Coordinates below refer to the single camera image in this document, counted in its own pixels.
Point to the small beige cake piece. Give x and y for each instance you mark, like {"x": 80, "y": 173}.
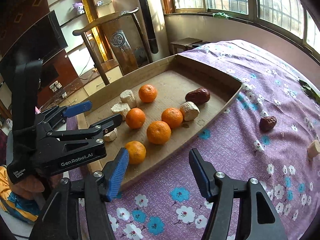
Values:
{"x": 313, "y": 150}

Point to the shallow cardboard box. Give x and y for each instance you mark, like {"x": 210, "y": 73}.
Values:
{"x": 165, "y": 85}

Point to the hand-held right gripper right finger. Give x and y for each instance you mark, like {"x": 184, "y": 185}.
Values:
{"x": 201, "y": 177}

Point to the small red jujube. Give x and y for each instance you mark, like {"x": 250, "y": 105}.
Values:
{"x": 268, "y": 123}

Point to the green leaves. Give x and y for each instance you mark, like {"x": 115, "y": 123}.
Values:
{"x": 308, "y": 90}

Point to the purple floral tablecloth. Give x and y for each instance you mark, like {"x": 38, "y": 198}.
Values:
{"x": 250, "y": 67}

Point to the small dark wooden stool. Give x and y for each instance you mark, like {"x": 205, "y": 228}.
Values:
{"x": 186, "y": 43}

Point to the large red jujube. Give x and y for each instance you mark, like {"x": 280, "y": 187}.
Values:
{"x": 197, "y": 95}

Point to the person's left hand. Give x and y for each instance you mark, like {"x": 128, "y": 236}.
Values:
{"x": 25, "y": 186}

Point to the yellow and blue jacket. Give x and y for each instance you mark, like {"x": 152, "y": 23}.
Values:
{"x": 15, "y": 207}

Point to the carved wooden chair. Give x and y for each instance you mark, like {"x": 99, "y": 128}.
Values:
{"x": 122, "y": 42}

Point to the black flat television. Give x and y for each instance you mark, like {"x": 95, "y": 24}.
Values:
{"x": 32, "y": 42}

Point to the silver floor air conditioner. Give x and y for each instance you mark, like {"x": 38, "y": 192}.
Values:
{"x": 147, "y": 17}

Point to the orange mandarin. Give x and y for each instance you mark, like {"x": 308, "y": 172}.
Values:
{"x": 172, "y": 117}
{"x": 158, "y": 132}
{"x": 135, "y": 118}
{"x": 148, "y": 93}
{"x": 136, "y": 153}

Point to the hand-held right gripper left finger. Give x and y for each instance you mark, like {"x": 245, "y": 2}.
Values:
{"x": 117, "y": 177}

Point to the white low cabinet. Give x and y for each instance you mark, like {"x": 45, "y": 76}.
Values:
{"x": 98, "y": 78}

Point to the purple plush toy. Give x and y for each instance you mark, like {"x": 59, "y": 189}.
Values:
{"x": 79, "y": 8}

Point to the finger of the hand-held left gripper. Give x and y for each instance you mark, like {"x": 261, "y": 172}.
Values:
{"x": 107, "y": 123}
{"x": 77, "y": 108}

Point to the round beige cake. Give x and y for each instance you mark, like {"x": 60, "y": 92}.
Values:
{"x": 189, "y": 110}

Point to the white power strip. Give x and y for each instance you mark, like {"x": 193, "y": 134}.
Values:
{"x": 56, "y": 86}

